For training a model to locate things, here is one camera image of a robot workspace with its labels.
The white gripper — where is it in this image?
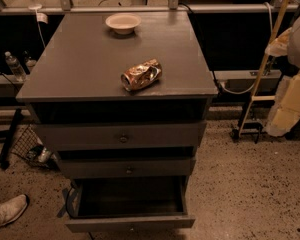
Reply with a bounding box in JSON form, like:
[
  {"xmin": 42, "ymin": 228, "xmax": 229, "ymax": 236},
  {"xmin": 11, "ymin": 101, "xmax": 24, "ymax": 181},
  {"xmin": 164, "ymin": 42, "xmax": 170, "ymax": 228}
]
[{"xmin": 265, "ymin": 72, "xmax": 300, "ymax": 137}]

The grey bottom drawer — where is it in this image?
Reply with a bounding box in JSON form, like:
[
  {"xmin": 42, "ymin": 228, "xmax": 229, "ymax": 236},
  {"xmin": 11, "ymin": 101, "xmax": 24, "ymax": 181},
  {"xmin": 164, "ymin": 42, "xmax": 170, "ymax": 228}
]
[{"xmin": 66, "ymin": 176, "xmax": 195, "ymax": 233}]

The grey drawer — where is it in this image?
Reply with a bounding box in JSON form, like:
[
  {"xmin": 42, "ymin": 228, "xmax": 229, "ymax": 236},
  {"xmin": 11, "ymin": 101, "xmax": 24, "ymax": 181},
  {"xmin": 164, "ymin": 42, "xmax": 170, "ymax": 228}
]
[
  {"xmin": 34, "ymin": 121, "xmax": 206, "ymax": 151},
  {"xmin": 66, "ymin": 176, "xmax": 195, "ymax": 233},
  {"xmin": 58, "ymin": 158, "xmax": 196, "ymax": 179}
]

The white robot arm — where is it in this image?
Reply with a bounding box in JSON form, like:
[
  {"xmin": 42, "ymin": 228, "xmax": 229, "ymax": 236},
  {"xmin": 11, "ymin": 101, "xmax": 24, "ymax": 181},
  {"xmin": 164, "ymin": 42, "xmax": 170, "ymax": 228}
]
[{"xmin": 265, "ymin": 16, "xmax": 300, "ymax": 137}]

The grey top drawer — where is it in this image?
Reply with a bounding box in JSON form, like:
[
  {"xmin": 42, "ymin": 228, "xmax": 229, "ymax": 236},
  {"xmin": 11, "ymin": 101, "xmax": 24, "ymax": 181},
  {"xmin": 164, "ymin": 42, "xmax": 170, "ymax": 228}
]
[{"xmin": 34, "ymin": 121, "xmax": 206, "ymax": 151}]

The grey wooden drawer cabinet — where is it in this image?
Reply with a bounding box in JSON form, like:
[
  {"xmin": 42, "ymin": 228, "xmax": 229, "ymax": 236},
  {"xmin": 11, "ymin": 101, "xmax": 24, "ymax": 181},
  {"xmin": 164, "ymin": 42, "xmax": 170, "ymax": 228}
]
[{"xmin": 15, "ymin": 11, "xmax": 219, "ymax": 182}]

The grey middle drawer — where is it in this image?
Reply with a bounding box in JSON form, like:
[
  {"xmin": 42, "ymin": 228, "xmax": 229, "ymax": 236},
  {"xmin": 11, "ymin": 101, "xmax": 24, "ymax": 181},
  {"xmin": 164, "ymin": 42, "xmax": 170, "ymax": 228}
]
[{"xmin": 58, "ymin": 158, "xmax": 196, "ymax": 179}]

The crushed orange soda can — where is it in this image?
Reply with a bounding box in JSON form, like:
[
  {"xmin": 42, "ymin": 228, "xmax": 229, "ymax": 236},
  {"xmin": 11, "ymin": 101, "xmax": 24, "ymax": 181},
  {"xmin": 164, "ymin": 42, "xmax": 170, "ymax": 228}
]
[{"xmin": 121, "ymin": 59, "xmax": 162, "ymax": 91}]

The white paper bowl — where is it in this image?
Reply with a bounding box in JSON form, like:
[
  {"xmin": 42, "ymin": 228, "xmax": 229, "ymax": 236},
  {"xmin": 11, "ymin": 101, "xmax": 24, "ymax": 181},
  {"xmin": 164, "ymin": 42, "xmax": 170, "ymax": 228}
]
[{"xmin": 105, "ymin": 13, "xmax": 141, "ymax": 35}]

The dark small bottle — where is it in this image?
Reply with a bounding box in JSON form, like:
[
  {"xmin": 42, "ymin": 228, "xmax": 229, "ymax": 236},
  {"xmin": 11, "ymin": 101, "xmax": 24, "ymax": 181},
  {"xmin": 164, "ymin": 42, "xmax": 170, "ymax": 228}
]
[{"xmin": 23, "ymin": 51, "xmax": 37, "ymax": 72}]

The clear plastic water bottle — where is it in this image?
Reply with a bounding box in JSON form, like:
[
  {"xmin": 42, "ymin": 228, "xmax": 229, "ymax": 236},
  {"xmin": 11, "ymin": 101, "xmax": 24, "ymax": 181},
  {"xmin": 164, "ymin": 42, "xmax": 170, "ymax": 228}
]
[{"xmin": 5, "ymin": 51, "xmax": 26, "ymax": 82}]

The black metal leg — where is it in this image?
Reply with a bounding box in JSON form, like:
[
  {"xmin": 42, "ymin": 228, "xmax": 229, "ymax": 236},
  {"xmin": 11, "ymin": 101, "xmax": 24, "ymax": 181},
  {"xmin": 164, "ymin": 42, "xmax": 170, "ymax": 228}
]
[{"xmin": 0, "ymin": 108, "xmax": 23, "ymax": 170}]

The white sneaker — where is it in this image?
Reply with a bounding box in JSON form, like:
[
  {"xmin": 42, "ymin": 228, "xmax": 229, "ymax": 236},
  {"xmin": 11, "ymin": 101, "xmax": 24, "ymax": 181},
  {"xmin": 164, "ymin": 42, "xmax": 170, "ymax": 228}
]
[{"xmin": 0, "ymin": 194, "xmax": 29, "ymax": 227}]

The yellow wooden ladder frame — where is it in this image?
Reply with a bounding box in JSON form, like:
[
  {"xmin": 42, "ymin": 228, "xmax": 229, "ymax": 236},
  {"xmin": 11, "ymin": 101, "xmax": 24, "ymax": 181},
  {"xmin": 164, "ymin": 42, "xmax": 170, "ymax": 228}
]
[{"xmin": 231, "ymin": 0, "xmax": 290, "ymax": 141}]

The black power cable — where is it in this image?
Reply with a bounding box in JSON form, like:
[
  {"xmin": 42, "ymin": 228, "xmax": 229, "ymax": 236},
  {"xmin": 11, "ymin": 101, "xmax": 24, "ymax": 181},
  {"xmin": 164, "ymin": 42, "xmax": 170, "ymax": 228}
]
[{"xmin": 178, "ymin": 2, "xmax": 224, "ymax": 95}]

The black wire basket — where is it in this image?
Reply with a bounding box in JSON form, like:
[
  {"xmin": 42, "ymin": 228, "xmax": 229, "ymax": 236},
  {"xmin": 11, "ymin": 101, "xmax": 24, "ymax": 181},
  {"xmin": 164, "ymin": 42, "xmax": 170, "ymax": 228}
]
[{"xmin": 11, "ymin": 125, "xmax": 58, "ymax": 170}]

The white hanging cable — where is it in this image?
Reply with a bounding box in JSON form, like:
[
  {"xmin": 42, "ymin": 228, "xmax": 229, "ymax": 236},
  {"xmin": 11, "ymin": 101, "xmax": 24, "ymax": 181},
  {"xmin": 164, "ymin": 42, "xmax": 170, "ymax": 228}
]
[{"xmin": 21, "ymin": 0, "xmax": 48, "ymax": 50}]

